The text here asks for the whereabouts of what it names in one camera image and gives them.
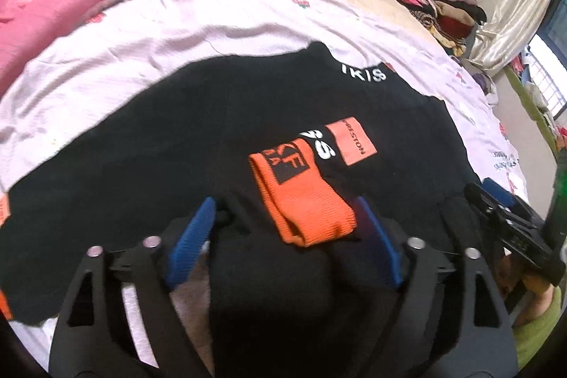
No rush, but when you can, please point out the black sweatshirt with orange cuffs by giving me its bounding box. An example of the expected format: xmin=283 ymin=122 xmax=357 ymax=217
xmin=1 ymin=43 xmax=481 ymax=377

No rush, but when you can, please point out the pile of folded clothes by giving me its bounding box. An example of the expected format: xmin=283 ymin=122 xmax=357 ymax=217
xmin=396 ymin=0 xmax=487 ymax=60

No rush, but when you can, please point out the person's right hand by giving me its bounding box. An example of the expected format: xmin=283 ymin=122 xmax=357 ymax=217
xmin=495 ymin=254 xmax=555 ymax=327

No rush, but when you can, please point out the lilac strawberry bear bedsheet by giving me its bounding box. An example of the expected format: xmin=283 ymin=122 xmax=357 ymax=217
xmin=0 ymin=0 xmax=530 ymax=369

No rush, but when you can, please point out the cream satin curtain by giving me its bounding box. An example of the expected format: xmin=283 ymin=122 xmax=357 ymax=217
xmin=469 ymin=0 xmax=551 ymax=77

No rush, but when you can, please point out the dark framed window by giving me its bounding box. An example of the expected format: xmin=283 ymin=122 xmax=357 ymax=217
xmin=526 ymin=0 xmax=566 ymax=126

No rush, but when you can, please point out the green window sill ledge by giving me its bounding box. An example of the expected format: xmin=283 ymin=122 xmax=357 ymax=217
xmin=503 ymin=64 xmax=559 ymax=157

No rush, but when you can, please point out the green sleeved right forearm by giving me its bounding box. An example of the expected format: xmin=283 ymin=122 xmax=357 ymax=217
xmin=512 ymin=287 xmax=562 ymax=370

